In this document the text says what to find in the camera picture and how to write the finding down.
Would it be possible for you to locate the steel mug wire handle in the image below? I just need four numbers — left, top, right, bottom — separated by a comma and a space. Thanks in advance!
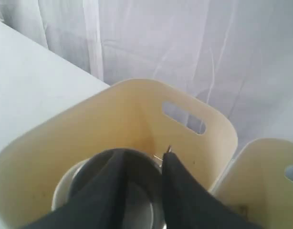
67, 148, 167, 229

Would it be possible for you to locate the cream bin with circle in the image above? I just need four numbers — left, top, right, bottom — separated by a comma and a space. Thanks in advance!
0, 79, 238, 229

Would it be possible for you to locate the white curtain backdrop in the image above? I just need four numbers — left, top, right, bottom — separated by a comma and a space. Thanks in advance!
0, 0, 293, 150

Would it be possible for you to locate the white round bowl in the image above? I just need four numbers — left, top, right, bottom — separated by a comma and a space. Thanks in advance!
51, 159, 89, 211

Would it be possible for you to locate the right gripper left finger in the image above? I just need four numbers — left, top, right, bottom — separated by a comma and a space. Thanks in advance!
25, 152, 124, 229

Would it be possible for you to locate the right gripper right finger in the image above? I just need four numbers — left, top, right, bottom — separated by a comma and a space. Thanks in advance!
162, 152, 260, 229

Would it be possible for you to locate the cream bin with triangle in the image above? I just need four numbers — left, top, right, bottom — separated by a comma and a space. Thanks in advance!
211, 138, 293, 229

